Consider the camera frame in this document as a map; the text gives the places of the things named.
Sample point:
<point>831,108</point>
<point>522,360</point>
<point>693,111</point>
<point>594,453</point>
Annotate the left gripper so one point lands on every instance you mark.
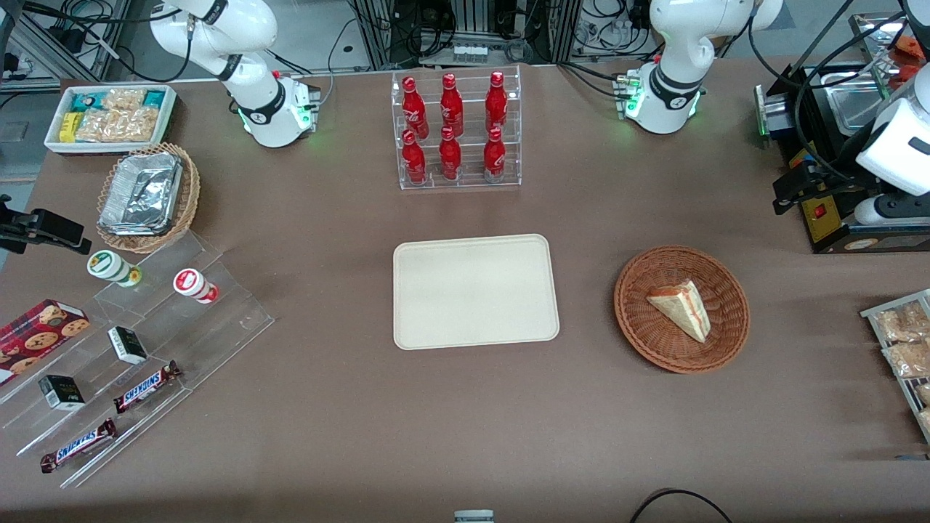
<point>837,173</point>

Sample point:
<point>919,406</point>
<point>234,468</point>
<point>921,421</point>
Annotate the triangular sandwich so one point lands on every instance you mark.
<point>681,309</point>

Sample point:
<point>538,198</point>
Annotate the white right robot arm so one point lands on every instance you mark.
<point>247,43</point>

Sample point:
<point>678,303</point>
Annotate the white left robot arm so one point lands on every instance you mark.
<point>676,43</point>

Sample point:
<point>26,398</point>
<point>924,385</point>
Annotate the tray of packaged snacks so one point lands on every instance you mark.
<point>872,314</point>

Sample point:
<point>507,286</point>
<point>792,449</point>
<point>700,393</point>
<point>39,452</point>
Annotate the brown round wicker basket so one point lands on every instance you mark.
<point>654,341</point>

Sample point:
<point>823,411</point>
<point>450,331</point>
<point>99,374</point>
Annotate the beige rectangular serving tray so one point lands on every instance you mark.
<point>476,292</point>

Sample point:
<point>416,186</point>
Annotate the light oval wicker basket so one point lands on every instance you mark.
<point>190,196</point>

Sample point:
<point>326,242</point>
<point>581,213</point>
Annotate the black food warmer appliance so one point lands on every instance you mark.
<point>821,225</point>

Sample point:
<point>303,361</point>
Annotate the steel warmer pan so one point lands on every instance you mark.
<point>846,102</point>

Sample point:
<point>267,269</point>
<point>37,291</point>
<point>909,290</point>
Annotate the clear bag of pastry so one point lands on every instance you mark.
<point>924,396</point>
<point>904,323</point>
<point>908,359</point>

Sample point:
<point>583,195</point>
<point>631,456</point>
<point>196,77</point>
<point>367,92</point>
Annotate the red cola bottle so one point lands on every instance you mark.
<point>496,102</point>
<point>414,161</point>
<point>451,105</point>
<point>414,109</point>
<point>494,158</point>
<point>450,158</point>

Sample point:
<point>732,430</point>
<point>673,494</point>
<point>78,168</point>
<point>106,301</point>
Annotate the clear acrylic bottle rack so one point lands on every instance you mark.
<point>468,178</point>

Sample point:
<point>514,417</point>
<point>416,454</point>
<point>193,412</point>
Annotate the aluminium equipment rack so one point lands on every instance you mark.
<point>472,18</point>

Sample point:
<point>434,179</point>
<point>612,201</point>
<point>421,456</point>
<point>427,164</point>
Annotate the small grey object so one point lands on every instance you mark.
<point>474,516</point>

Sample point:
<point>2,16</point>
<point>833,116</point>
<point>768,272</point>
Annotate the clear acrylic stepped shelf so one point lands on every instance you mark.
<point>218,323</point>

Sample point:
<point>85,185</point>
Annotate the red lid cup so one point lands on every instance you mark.
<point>192,283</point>

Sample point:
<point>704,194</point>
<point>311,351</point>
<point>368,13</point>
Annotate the teal snack packet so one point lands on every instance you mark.
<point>153,99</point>
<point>86,100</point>

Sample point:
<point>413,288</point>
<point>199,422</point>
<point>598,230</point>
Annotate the stack of foil trays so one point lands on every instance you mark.
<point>142,192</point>

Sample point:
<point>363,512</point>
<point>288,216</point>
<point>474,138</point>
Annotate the snickers bar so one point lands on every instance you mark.
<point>145,388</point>
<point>78,445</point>

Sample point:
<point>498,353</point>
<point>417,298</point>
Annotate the clear cracker bag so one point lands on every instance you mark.
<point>120,125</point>

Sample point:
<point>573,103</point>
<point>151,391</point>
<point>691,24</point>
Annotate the small black box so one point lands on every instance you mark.
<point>127,345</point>
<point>62,393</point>

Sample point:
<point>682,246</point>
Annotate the green lid cup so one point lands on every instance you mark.
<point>109,266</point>

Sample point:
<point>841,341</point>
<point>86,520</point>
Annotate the yellow snack packet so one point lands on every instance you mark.
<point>69,127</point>

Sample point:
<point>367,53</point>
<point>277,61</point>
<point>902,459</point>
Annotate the white snack bin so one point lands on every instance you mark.
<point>58,144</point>

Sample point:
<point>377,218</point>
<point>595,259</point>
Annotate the red cookie box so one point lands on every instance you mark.
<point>40,335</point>

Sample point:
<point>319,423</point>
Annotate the aluminium profile frame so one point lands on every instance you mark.
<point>51,29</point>

